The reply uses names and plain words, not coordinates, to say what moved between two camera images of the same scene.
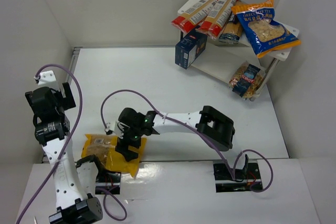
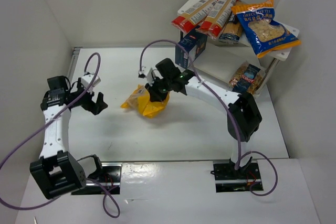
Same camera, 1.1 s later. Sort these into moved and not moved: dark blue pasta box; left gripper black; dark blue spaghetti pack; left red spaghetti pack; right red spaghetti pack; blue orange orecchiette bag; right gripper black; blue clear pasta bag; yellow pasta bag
Moved: left gripper black; yellow pasta bag; right gripper black
Not moved: dark blue spaghetti pack; dark blue pasta box; blue clear pasta bag; left red spaghetti pack; blue orange orecchiette bag; right red spaghetti pack
